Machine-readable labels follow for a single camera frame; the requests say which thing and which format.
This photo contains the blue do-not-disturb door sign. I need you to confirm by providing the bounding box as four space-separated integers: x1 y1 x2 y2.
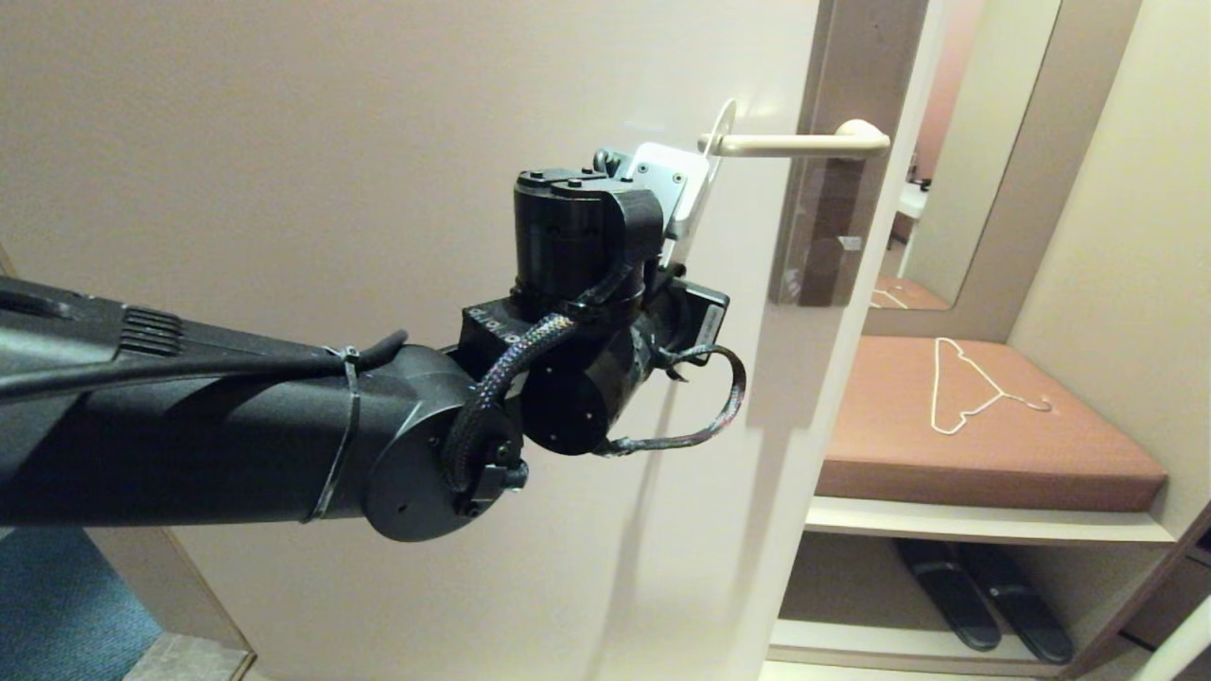
662 98 739 271

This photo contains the beige room door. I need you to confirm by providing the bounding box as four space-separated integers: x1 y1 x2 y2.
0 0 938 681

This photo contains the brown leather seat cushion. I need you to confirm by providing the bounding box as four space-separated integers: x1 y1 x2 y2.
816 335 1167 515

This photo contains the white bench shelf board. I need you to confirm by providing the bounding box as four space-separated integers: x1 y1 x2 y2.
805 497 1177 550

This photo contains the white low shelf board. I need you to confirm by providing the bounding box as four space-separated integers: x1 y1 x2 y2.
768 620 1089 677

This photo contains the dark slipper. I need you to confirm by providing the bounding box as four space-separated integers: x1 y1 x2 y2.
957 544 1075 666
894 541 1002 654

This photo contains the white slanted bar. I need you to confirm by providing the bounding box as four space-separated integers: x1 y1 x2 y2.
1131 596 1211 681

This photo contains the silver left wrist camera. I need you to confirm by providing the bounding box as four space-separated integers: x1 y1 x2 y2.
624 142 711 242

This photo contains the thick braided left arm cable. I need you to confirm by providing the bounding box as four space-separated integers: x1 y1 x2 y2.
443 314 578 493

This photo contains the beige lever door handle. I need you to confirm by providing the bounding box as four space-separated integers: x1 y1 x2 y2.
698 118 892 159

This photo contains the white wire clothes hanger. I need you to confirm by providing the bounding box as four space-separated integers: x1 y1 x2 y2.
930 337 1053 437

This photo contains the taupe framed wall mirror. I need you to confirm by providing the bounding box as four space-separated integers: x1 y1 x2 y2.
863 0 1143 343

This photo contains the black left camera cable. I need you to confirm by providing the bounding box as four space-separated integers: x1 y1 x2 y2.
0 329 408 403

